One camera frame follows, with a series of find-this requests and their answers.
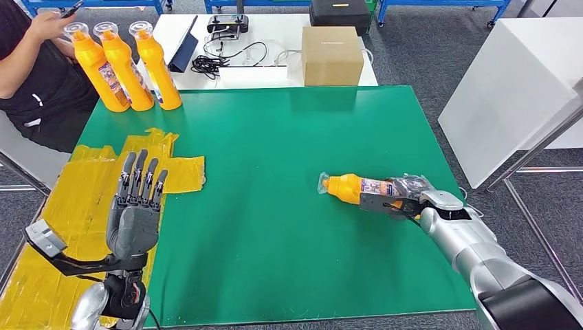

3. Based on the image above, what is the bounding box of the person's right hand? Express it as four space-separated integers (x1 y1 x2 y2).
26 10 78 43

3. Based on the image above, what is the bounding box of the black remote controller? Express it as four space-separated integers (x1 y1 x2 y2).
206 14 250 41

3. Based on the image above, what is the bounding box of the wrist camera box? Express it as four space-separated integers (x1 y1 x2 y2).
358 193 424 221
24 219 149 278

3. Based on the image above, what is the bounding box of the black hard case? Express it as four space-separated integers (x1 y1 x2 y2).
309 0 372 36

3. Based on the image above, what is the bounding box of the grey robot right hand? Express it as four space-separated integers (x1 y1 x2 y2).
386 173 435 216

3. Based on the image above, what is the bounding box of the person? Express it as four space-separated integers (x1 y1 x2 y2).
0 0 100 154

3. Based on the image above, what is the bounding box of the dark blue tablet case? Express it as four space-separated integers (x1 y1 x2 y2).
167 14 200 74

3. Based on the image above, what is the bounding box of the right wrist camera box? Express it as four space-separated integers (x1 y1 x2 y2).
358 193 424 221

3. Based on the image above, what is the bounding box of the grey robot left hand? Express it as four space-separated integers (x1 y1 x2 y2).
105 149 169 261

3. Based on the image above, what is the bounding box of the white side table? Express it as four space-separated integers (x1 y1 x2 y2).
438 17 583 190

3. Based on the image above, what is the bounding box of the black smartphone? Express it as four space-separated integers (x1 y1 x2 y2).
60 0 86 20

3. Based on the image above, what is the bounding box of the silver metal frame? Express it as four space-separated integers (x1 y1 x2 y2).
486 104 583 306

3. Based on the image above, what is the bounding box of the person's left hand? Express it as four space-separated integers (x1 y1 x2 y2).
55 40 78 63

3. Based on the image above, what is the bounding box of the white floor cable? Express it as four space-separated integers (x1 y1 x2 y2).
457 186 486 219

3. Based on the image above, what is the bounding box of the orange plastic bottle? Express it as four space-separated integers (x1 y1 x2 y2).
316 171 411 211
63 21 131 113
93 21 155 113
128 21 183 111

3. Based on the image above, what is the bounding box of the blue metal rack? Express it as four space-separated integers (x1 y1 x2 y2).
376 0 514 28
203 0 311 14
20 0 174 18

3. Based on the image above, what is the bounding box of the black cable bundle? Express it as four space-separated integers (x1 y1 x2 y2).
190 41 269 82

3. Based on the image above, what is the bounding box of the grey chair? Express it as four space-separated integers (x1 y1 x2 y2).
0 111 72 197

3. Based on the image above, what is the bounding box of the brown cardboard box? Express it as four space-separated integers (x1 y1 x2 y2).
301 25 365 87

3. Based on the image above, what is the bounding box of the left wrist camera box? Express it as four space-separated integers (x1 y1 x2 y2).
24 219 149 278

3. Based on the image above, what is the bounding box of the yellow tape sheet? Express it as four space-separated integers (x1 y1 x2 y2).
0 128 206 330

